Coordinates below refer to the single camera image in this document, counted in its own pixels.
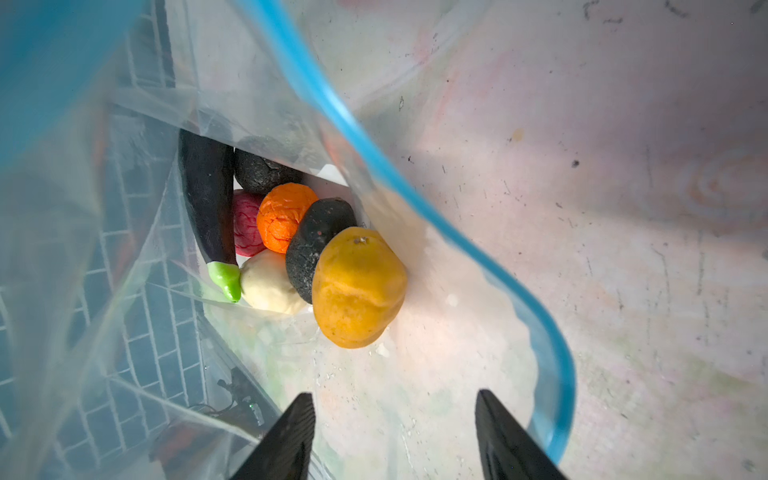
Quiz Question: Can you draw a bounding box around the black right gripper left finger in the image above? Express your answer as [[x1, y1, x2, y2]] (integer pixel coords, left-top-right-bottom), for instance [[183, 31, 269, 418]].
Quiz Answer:
[[231, 392, 316, 480]]

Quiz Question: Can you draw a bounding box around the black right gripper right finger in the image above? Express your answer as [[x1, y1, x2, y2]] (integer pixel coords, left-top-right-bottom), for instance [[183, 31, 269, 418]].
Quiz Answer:
[[475, 389, 566, 480]]

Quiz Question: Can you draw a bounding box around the cream white food ball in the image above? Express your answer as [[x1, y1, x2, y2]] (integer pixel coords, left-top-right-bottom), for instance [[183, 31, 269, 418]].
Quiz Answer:
[[240, 250, 308, 315]]

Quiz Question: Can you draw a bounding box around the yellow food ball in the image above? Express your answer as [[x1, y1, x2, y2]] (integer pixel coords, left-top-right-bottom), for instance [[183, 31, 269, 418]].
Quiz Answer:
[[312, 227, 408, 349]]

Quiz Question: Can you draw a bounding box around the clear zip top bag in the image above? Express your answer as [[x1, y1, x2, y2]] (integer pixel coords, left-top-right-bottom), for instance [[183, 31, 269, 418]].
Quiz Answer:
[[1, 1, 576, 479]]

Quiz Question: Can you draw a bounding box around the pink round food ball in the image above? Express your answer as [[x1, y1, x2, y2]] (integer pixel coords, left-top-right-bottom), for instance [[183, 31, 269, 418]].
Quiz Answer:
[[233, 189, 266, 258]]

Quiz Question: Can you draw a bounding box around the large black food piece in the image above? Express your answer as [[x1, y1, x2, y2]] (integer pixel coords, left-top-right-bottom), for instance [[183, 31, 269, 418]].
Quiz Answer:
[[285, 198, 357, 304]]

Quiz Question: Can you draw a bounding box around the small black food ball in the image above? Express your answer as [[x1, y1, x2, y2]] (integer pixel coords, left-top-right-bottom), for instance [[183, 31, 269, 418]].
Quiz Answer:
[[234, 150, 303, 196]]

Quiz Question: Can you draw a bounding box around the long black food piece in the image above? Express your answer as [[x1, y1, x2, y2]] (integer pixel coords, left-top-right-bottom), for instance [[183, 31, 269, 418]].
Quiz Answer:
[[178, 129, 242, 303]]

